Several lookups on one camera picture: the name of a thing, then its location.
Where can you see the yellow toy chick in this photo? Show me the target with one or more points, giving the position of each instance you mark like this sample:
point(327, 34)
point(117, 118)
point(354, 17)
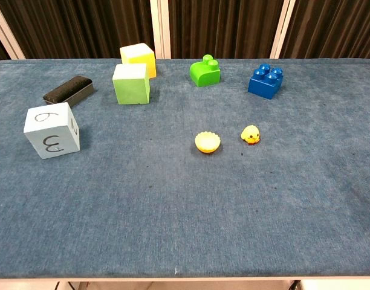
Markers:
point(250, 133)

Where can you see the yellow scalloped toy cup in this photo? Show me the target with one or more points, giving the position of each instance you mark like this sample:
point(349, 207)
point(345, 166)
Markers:
point(207, 144)

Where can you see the blue table cloth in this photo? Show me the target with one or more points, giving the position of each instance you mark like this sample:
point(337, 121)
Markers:
point(173, 211)

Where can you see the green rounded building brick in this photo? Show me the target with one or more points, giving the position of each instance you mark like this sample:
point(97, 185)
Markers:
point(203, 75)

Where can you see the green foam cube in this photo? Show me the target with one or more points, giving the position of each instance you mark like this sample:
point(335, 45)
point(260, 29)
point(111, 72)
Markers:
point(130, 87)

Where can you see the blue studded building brick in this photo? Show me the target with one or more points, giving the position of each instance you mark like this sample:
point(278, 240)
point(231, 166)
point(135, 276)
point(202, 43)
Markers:
point(263, 86)

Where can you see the yellow foam cube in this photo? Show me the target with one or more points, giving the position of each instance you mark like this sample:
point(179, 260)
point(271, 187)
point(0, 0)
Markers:
point(139, 54)

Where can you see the black board eraser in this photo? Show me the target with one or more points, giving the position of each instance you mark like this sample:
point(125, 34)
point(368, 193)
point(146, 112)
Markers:
point(68, 89)

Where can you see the light blue numbered cube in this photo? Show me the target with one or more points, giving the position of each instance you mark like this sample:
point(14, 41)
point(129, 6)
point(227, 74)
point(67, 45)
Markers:
point(52, 133)

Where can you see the white frame post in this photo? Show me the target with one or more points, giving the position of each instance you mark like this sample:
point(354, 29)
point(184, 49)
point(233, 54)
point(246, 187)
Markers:
point(160, 27)
point(282, 27)
point(6, 33)

